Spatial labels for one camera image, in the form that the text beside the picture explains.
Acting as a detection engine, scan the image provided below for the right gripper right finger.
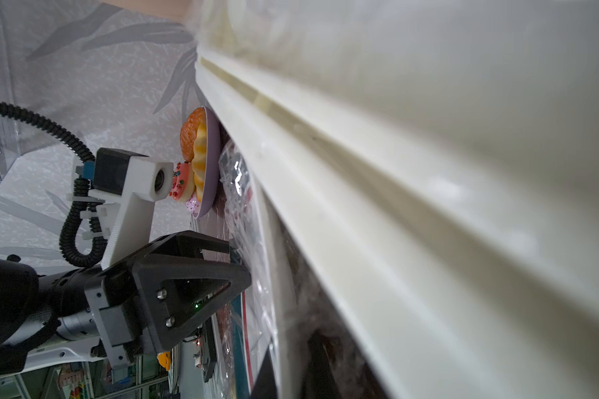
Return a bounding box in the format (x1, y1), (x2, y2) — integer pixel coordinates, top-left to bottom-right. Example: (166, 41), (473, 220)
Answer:
(299, 331), (379, 398)

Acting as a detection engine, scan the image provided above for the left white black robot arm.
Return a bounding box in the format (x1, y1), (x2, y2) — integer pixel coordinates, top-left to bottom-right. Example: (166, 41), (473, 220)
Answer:
(0, 101), (251, 377)

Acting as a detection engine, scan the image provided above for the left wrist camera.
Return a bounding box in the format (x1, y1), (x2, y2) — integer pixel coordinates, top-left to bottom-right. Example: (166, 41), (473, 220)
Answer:
(68, 147), (173, 269)

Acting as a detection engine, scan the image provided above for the white plate green red rim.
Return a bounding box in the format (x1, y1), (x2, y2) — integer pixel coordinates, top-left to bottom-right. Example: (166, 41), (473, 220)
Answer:
(226, 170), (304, 398)

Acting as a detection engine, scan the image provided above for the beige flower pot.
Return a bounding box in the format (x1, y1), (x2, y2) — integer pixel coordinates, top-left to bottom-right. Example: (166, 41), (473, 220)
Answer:
(102, 0), (193, 23)

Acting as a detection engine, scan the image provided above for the purple plate of toy food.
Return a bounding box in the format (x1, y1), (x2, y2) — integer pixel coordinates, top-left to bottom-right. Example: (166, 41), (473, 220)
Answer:
(169, 107), (222, 219)

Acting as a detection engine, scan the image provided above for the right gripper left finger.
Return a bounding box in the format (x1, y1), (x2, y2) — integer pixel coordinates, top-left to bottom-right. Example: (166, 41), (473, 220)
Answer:
(250, 351), (278, 399)

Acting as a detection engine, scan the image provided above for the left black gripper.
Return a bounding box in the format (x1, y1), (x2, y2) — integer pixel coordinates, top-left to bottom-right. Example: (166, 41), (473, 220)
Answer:
(39, 230), (251, 368)

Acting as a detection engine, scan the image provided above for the cream plastic wrap dispenser box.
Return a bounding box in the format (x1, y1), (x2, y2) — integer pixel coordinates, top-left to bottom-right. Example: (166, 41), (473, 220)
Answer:
(186, 1), (599, 398)

